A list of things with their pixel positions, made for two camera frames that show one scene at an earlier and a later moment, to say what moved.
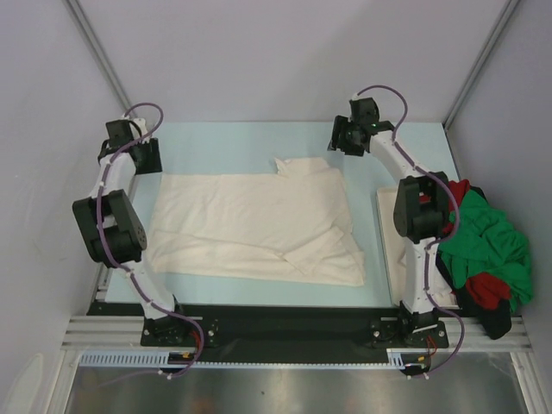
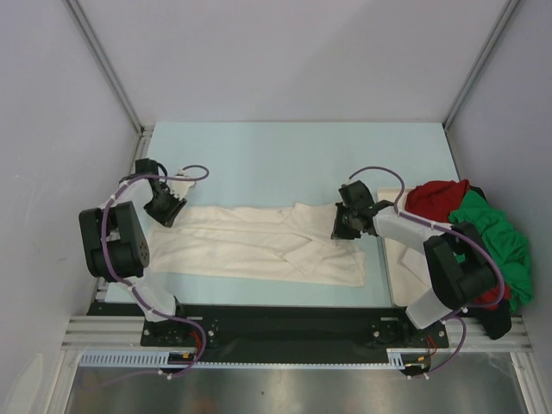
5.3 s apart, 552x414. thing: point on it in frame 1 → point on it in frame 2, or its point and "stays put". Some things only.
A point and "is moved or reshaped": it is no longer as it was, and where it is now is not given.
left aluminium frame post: x=81 y=18 stays put
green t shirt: x=487 y=242 stays put
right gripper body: x=348 y=140 → x=344 y=224
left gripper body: x=150 y=155 → x=164 y=207
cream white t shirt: x=280 y=226 is moved or reshaped
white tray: x=394 y=251 stays put
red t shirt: x=487 y=291 stays put
